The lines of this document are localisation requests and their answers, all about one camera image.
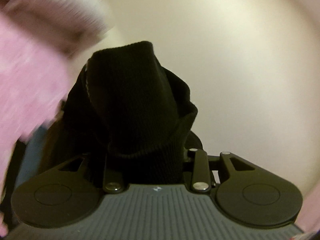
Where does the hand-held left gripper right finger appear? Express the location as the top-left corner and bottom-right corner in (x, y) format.
(183, 148), (256, 194)

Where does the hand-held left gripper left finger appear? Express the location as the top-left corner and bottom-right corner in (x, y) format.
(58, 153), (123, 194)

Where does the black sweater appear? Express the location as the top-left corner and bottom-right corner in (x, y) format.
(41, 41), (203, 188)

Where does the pink floral blanket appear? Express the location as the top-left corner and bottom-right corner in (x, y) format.
(0, 15), (84, 180)

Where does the white ribbed quilt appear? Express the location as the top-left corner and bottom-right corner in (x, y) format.
(0, 0), (112, 57)

